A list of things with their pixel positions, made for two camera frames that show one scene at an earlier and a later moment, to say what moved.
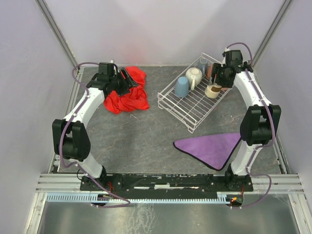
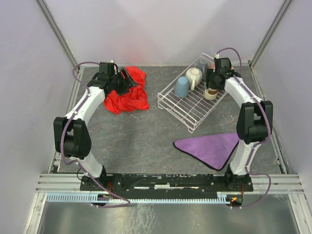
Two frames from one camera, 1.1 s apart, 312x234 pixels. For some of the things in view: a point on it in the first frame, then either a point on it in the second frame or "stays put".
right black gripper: [217, 74] -> [208, 79]
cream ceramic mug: [193, 76] stays put
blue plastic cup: [181, 89] stays put
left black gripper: [124, 81] stays put
